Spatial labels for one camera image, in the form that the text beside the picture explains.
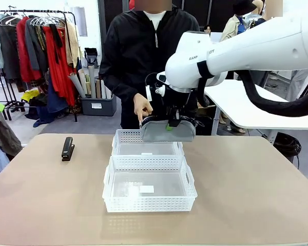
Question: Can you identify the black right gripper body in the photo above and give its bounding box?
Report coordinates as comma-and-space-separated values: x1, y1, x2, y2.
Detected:
165, 88, 193, 113

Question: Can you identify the grey pencil case black zipper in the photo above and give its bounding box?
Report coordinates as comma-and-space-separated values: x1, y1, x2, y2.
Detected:
139, 114, 205, 143

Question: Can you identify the black stapler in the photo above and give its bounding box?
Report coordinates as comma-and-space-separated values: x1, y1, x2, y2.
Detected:
61, 136, 75, 162

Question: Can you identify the person's right forearm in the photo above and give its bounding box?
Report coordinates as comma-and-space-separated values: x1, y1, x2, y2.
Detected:
99, 69, 146, 103

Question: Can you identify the person's right hand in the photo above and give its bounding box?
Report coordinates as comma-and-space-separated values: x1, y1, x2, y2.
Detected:
133, 92, 153, 121

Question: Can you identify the dark grey draped garment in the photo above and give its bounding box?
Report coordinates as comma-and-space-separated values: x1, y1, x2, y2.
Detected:
0, 109, 23, 157

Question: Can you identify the yellow garment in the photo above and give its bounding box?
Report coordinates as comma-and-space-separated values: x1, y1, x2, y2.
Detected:
21, 89, 41, 103

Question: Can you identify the black clothes pile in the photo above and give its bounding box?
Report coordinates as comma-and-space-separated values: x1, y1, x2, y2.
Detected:
25, 93, 51, 120

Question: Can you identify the white perforated plastic basket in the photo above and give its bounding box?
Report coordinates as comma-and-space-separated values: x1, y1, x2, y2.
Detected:
111, 129, 185, 157
102, 154, 198, 213

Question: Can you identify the red jacket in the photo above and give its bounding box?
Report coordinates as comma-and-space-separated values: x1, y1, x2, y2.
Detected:
16, 16, 44, 83

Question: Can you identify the dark grey coat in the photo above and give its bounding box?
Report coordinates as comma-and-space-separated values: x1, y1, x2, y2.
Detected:
0, 22, 23, 83

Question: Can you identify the blue denim garment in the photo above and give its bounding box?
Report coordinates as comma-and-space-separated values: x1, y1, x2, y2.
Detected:
32, 76, 69, 128

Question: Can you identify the person in black jacket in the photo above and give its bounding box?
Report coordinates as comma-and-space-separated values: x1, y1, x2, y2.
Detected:
99, 0, 205, 136

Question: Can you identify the white table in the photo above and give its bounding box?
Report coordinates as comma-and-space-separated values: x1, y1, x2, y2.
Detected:
204, 78, 308, 144

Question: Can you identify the long red dress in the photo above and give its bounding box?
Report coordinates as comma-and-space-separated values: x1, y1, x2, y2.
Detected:
43, 24, 76, 107

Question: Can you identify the grey jacket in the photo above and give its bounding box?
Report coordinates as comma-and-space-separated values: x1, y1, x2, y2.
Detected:
25, 17, 49, 72

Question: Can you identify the white paper roll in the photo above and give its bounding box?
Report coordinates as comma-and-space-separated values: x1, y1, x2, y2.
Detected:
100, 79, 112, 99

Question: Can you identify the grey storage bin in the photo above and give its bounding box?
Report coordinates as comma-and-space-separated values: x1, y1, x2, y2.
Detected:
80, 94, 118, 117

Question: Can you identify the olive patterned scarf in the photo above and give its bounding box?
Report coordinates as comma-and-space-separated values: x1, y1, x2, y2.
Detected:
35, 24, 46, 51

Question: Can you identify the grey cardboard roll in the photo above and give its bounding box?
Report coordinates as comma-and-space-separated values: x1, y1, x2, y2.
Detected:
88, 65, 97, 99
68, 72, 87, 98

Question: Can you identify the person in beige coat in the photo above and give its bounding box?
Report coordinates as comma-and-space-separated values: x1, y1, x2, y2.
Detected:
219, 0, 257, 43

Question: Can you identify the black scarf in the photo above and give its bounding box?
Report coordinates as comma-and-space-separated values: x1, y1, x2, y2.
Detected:
49, 23, 64, 65

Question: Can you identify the small black stand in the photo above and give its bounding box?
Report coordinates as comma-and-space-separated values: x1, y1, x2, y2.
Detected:
84, 47, 100, 69

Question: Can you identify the beige garment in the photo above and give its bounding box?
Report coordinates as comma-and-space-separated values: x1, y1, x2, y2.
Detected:
64, 20, 81, 69

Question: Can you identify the black metal clothes rack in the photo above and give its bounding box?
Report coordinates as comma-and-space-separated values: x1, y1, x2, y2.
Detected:
0, 9, 79, 122

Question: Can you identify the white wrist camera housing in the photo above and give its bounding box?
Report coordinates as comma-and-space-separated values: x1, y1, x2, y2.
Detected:
145, 86, 167, 101

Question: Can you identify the thin black camera cable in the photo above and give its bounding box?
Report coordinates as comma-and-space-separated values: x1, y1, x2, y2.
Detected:
144, 72, 160, 89

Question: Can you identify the thick black cable conduit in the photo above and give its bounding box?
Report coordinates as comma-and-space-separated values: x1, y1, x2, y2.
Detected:
196, 69, 308, 118

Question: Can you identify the black cable coil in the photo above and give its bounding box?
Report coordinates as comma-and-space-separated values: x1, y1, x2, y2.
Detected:
273, 132, 302, 170

